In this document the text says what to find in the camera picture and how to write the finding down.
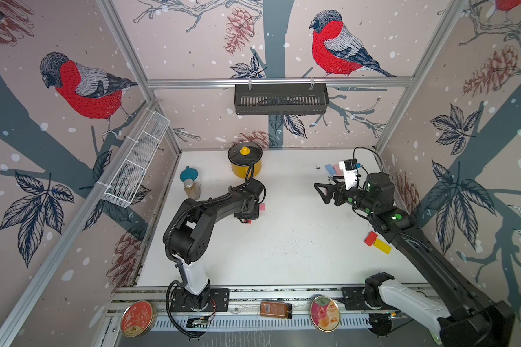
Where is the blue block far right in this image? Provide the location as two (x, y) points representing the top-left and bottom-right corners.
(325, 164), (336, 176)

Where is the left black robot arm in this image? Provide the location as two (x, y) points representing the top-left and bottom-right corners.
(163, 164), (266, 311)

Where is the black hanging shelf basket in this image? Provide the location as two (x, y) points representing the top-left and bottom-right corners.
(234, 83), (329, 116)

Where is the white wire basket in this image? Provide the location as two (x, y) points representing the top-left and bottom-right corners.
(102, 111), (170, 208)

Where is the brown spice jar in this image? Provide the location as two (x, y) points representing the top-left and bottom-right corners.
(183, 179), (201, 200)

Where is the red round tin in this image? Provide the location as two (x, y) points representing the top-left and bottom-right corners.
(120, 301), (157, 338)

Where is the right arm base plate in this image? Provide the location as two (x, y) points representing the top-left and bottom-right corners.
(339, 286), (396, 312)

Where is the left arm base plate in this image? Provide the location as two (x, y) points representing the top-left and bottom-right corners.
(166, 286), (230, 312)

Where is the pink round cup lid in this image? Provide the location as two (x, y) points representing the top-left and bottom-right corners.
(310, 296), (341, 333)

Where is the brown packet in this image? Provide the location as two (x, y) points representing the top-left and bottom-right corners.
(260, 301), (293, 320)

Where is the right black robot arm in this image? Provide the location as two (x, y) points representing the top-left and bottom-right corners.
(314, 172), (515, 346)

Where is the glass lid yellow knob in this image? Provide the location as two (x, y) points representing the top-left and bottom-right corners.
(227, 142), (263, 167)

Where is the yellow pot with handle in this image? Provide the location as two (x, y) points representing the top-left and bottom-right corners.
(232, 159), (262, 179)

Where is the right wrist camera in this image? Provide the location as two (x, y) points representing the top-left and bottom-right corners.
(339, 159), (360, 190)

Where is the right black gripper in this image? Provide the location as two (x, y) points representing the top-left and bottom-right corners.
(316, 174), (380, 216)

